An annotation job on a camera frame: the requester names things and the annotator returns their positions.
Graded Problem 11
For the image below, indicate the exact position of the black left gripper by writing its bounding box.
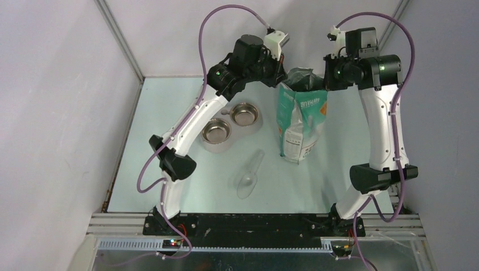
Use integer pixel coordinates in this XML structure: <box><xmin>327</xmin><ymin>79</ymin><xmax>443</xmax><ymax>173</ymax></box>
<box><xmin>242</xmin><ymin>47</ymin><xmax>286</xmax><ymax>87</ymax></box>

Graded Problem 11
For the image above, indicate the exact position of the teal pet food bag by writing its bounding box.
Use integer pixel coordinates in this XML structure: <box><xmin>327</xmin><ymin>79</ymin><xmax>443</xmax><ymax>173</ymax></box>
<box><xmin>276</xmin><ymin>67</ymin><xmax>328</xmax><ymax>164</ymax></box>

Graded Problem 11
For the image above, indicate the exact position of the clear plastic scoop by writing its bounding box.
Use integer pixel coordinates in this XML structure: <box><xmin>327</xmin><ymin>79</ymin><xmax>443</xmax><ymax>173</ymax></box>
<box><xmin>237</xmin><ymin>149</ymin><xmax>265</xmax><ymax>199</ymax></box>

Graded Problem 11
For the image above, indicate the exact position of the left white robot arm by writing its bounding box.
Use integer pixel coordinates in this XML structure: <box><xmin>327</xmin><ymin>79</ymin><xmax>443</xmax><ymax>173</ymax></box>
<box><xmin>149</xmin><ymin>30</ymin><xmax>289</xmax><ymax>235</ymax></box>

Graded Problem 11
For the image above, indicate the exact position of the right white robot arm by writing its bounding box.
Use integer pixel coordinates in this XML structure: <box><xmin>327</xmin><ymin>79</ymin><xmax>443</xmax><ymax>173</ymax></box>
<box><xmin>324</xmin><ymin>26</ymin><xmax>419</xmax><ymax>236</ymax></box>

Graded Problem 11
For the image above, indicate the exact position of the right steel bowl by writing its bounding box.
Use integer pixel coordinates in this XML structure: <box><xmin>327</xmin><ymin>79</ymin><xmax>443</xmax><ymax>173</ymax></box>
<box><xmin>229</xmin><ymin>102</ymin><xmax>259</xmax><ymax>126</ymax></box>

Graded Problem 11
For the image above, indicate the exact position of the steel bowl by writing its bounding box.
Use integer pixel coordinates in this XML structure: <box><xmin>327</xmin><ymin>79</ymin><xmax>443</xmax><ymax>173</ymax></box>
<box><xmin>201</xmin><ymin>118</ymin><xmax>232</xmax><ymax>145</ymax></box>
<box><xmin>229</xmin><ymin>102</ymin><xmax>259</xmax><ymax>126</ymax></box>

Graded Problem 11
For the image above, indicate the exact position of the grey double bowl stand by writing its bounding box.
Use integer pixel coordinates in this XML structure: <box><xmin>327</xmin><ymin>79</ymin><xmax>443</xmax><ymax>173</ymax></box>
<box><xmin>199</xmin><ymin>102</ymin><xmax>263</xmax><ymax>153</ymax></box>

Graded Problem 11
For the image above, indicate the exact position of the left steel bowl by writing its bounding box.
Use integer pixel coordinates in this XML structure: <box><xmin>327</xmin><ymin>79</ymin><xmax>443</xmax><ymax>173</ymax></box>
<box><xmin>201</xmin><ymin>118</ymin><xmax>232</xmax><ymax>145</ymax></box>

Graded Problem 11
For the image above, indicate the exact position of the right controller board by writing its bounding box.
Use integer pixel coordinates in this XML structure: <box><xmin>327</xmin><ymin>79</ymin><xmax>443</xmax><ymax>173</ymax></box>
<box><xmin>331</xmin><ymin>244</ymin><xmax>354</xmax><ymax>259</ymax></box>

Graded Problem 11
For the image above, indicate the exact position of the controller board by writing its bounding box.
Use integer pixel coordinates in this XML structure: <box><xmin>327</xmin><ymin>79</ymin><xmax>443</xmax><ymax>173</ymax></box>
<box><xmin>331</xmin><ymin>244</ymin><xmax>354</xmax><ymax>259</ymax></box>
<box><xmin>162</xmin><ymin>239</ymin><xmax>182</xmax><ymax>249</ymax></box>

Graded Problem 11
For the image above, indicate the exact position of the left controller board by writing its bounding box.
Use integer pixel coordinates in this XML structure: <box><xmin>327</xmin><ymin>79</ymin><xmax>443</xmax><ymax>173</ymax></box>
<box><xmin>162</xmin><ymin>239</ymin><xmax>182</xmax><ymax>249</ymax></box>

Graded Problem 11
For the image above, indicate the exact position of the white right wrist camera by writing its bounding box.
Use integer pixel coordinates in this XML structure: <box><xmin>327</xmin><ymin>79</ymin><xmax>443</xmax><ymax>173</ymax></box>
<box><xmin>327</xmin><ymin>26</ymin><xmax>346</xmax><ymax>59</ymax></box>

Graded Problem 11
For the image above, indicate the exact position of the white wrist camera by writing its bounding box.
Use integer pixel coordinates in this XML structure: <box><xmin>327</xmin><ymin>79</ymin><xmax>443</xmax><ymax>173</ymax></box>
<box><xmin>263</xmin><ymin>28</ymin><xmax>289</xmax><ymax>61</ymax></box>
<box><xmin>327</xmin><ymin>26</ymin><xmax>346</xmax><ymax>59</ymax></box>

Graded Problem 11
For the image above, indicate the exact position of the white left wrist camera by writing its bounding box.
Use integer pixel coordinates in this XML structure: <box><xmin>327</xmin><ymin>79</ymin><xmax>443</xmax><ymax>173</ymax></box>
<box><xmin>263</xmin><ymin>28</ymin><xmax>289</xmax><ymax>61</ymax></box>

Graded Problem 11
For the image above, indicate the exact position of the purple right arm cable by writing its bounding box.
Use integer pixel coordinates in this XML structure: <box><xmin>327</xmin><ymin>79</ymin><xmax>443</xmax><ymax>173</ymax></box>
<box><xmin>335</xmin><ymin>12</ymin><xmax>416</xmax><ymax>271</ymax></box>

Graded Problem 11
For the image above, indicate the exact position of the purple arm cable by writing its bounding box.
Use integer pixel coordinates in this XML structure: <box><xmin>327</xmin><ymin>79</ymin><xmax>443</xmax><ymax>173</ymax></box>
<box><xmin>136</xmin><ymin>4</ymin><xmax>271</xmax><ymax>261</ymax></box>
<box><xmin>335</xmin><ymin>12</ymin><xmax>416</xmax><ymax>271</ymax></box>

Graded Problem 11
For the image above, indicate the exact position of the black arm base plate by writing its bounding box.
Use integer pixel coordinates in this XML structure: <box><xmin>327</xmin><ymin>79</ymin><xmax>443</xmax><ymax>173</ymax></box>
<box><xmin>142</xmin><ymin>212</ymin><xmax>366</xmax><ymax>248</ymax></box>

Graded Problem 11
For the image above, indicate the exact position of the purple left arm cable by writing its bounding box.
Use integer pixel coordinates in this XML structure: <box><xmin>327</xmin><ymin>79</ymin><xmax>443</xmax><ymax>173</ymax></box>
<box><xmin>136</xmin><ymin>4</ymin><xmax>271</xmax><ymax>261</ymax></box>

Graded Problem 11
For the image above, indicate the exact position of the aluminium frame rail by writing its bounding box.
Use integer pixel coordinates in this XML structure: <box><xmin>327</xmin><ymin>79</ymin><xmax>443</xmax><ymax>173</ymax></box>
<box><xmin>87</xmin><ymin>213</ymin><xmax>428</xmax><ymax>253</ymax></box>

